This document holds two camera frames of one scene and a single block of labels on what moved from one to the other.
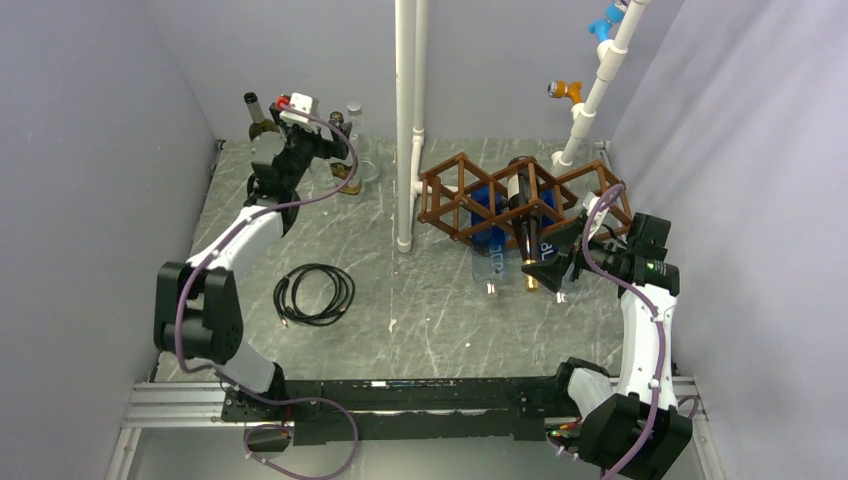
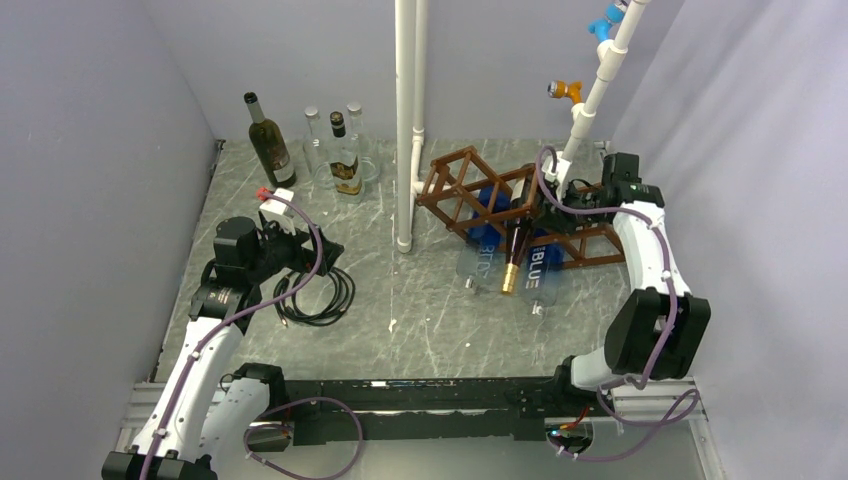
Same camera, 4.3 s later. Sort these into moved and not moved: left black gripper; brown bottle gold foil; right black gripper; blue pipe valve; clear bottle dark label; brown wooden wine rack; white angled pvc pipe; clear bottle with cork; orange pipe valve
Moved: brown bottle gold foil; right black gripper; left black gripper
Not moved: clear bottle with cork; clear bottle dark label; blue pipe valve; orange pipe valve; white angled pvc pipe; brown wooden wine rack
